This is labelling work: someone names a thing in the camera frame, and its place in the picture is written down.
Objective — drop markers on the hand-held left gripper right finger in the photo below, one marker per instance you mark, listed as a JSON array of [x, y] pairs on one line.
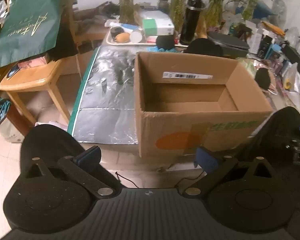
[[206, 160]]

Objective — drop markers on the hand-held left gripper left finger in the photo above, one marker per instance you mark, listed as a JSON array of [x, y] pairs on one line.
[[87, 156]]

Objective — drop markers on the brown cardboard box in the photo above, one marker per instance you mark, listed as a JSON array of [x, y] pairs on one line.
[[165, 130]]

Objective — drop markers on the clear plastic bag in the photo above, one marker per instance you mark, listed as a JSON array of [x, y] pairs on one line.
[[295, 77]]

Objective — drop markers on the black cloth mask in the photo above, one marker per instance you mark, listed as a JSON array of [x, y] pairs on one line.
[[262, 77]]

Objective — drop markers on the green wipes packet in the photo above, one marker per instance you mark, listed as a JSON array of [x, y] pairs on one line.
[[248, 67]]

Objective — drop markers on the black flat box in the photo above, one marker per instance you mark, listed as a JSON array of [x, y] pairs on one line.
[[297, 55]]

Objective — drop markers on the blue box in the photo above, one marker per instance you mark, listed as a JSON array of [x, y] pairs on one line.
[[272, 51]]

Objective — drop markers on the tall black box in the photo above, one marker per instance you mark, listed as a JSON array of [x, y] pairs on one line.
[[265, 45]]

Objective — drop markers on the white plastic bag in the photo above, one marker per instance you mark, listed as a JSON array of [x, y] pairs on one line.
[[7, 130]]

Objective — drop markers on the white carton box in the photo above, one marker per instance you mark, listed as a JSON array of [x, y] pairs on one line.
[[256, 38]]

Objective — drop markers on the orange cloth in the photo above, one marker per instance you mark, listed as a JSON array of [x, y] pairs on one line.
[[275, 28]]

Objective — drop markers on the grey zip case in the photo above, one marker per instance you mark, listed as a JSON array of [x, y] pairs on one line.
[[230, 45]]

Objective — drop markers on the wooden chair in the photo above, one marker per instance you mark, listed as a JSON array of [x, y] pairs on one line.
[[35, 75]]

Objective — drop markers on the black tripod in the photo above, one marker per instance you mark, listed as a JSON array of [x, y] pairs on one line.
[[243, 31]]

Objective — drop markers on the pink packet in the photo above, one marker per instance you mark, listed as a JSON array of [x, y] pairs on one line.
[[32, 62]]

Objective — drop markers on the white tray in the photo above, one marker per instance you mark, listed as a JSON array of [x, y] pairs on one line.
[[110, 40]]

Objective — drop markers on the black cloth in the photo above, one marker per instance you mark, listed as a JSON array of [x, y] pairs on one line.
[[63, 40]]

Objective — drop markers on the blue cloth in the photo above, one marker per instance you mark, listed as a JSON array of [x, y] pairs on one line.
[[162, 49]]

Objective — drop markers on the bamboo plant in glass vase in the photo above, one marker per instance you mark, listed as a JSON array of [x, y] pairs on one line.
[[126, 7], [252, 5], [216, 10], [177, 7]]

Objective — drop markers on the low wooden table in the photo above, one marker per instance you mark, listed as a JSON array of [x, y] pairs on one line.
[[95, 33]]

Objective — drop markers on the brown egg-shaped pouch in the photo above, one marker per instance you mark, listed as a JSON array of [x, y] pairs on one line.
[[122, 37]]

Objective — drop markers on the brown paper bag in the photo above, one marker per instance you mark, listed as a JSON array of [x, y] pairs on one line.
[[202, 30]]

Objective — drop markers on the white lidded jar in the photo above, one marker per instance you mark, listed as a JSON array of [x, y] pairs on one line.
[[136, 36]]

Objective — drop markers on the white blue spray bottle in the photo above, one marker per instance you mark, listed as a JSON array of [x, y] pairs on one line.
[[115, 25]]

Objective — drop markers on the black thermos bottle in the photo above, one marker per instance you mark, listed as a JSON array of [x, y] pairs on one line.
[[190, 22]]

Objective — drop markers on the green white tissue box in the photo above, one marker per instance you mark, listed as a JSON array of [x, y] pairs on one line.
[[150, 26]]

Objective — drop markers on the green tote bag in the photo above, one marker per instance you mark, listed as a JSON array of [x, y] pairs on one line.
[[27, 25]]

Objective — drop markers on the white plastic package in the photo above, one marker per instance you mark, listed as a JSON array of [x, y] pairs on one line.
[[155, 15]]

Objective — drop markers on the dark glass jar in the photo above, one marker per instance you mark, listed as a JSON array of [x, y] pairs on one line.
[[163, 5]]

